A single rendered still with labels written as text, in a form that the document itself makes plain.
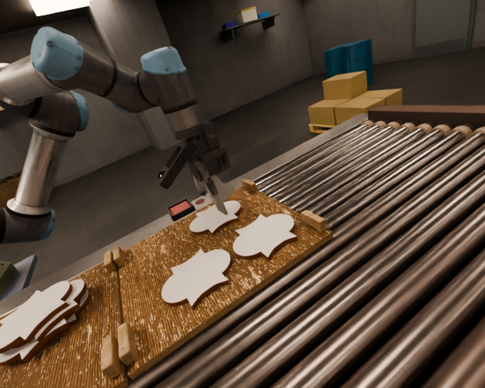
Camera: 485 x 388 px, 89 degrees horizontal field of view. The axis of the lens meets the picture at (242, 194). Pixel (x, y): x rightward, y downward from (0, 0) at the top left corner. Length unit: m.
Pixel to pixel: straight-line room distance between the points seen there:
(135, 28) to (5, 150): 3.76
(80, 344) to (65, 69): 0.47
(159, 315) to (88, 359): 0.12
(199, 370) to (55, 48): 0.53
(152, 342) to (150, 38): 6.05
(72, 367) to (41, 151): 0.64
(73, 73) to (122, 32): 5.65
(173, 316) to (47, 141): 0.68
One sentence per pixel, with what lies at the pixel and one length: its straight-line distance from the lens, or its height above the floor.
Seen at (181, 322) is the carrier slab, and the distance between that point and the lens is 0.47.
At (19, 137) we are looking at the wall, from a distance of 7.23.
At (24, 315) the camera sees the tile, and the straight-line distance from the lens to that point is 0.67.
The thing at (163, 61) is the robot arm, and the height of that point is 1.31.
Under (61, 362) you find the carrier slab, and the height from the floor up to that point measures 0.94.
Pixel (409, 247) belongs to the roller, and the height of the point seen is 0.92.
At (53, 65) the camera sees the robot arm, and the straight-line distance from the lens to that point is 0.54.
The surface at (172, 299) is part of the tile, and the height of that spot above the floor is 0.95.
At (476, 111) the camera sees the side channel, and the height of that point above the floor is 0.95.
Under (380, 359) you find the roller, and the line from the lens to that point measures 0.39.
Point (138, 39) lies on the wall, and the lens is 6.20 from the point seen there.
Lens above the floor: 1.27
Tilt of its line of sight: 28 degrees down
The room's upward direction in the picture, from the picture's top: 19 degrees counter-clockwise
